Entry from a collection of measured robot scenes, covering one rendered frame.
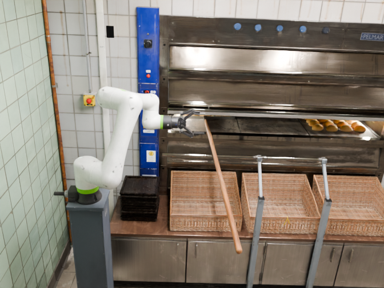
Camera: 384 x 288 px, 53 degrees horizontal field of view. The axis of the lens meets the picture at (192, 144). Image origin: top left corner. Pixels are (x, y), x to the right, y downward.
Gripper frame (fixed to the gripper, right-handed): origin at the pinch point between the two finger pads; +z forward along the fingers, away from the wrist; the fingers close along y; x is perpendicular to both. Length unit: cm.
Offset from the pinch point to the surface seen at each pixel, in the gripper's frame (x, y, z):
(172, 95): -54, -2, -22
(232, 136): -55, 32, 27
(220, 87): -57, -9, 15
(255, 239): 5, 89, 44
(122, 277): -1, 135, -58
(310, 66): -55, -29, 81
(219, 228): -6, 88, 17
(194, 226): -6, 86, -2
